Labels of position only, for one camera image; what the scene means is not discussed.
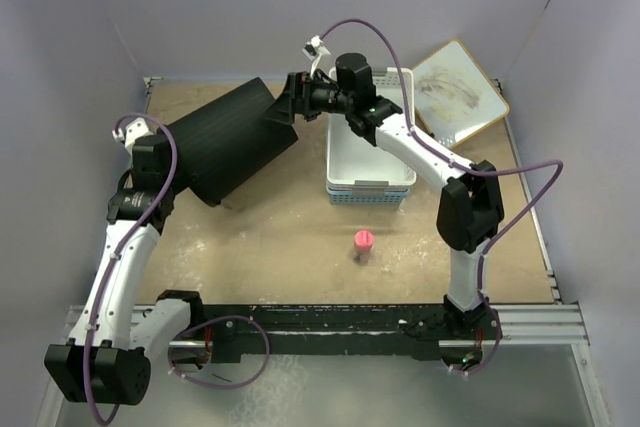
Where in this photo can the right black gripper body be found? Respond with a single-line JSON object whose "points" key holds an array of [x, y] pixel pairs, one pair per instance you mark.
{"points": [[324, 100]]}

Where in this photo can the white perforated plastic basket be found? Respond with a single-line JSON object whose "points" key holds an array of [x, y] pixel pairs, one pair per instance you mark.
{"points": [[352, 161]]}

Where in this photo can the large black plastic container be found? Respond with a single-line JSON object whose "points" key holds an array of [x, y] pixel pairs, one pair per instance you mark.
{"points": [[225, 142]]}

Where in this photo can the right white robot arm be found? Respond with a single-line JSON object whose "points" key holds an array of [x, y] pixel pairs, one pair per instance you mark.
{"points": [[470, 205]]}

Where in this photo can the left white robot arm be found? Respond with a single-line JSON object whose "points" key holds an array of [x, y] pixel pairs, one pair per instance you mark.
{"points": [[106, 359]]}

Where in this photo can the blue perforated plastic basket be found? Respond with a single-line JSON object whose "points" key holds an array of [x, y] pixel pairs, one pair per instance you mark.
{"points": [[378, 195]]}

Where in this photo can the pink capped small bottle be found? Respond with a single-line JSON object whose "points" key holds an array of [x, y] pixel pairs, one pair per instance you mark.
{"points": [[363, 245]]}

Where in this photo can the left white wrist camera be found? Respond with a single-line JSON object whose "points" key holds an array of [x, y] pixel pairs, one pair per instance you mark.
{"points": [[131, 132]]}

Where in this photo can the small whiteboard with wooden frame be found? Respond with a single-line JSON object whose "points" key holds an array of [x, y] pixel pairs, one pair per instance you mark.
{"points": [[453, 97]]}

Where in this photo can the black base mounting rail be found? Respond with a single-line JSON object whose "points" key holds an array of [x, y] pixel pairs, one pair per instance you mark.
{"points": [[420, 331]]}

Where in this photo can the aluminium table frame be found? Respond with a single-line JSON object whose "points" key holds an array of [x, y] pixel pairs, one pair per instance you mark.
{"points": [[109, 353]]}

